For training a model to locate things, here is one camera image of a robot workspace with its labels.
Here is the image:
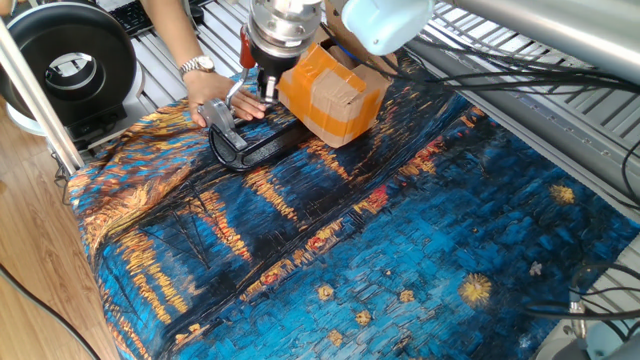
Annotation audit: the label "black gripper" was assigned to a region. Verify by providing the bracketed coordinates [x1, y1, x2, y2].
[249, 43, 301, 105]

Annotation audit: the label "silver lever red handle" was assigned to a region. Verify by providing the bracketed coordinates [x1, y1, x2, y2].
[224, 25, 257, 109]

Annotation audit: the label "person forearm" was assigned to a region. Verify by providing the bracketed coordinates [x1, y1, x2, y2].
[139, 0, 214, 69]

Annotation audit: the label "person hand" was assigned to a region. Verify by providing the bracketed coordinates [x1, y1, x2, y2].
[183, 70, 268, 129]

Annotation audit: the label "taped cardboard box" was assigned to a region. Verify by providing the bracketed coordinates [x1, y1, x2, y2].
[276, 0, 399, 150]

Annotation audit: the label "silver wristwatch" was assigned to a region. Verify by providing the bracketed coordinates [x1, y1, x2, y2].
[178, 54, 217, 79]

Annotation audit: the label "starry night painted cloth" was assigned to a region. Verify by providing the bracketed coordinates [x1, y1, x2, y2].
[67, 49, 640, 360]

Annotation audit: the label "thin dark cables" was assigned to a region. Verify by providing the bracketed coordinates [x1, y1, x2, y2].
[49, 152, 74, 206]

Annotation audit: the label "aluminium frame post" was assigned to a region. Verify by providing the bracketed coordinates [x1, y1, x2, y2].
[0, 17, 86, 175]

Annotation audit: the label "black gripper cable with plug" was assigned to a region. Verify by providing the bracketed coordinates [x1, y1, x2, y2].
[319, 22, 640, 96]

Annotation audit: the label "grey aluminium table rail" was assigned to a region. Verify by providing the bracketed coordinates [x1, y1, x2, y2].
[404, 37, 640, 221]

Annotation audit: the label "black floor cable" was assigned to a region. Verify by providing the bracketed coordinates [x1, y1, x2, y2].
[0, 264, 101, 360]

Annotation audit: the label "black base cable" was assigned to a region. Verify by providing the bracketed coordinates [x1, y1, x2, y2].
[524, 262, 640, 324]

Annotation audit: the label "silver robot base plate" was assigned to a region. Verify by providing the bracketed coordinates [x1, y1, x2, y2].
[529, 319, 601, 360]

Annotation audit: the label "silver cable connector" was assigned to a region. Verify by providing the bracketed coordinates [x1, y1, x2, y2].
[568, 294, 589, 341]

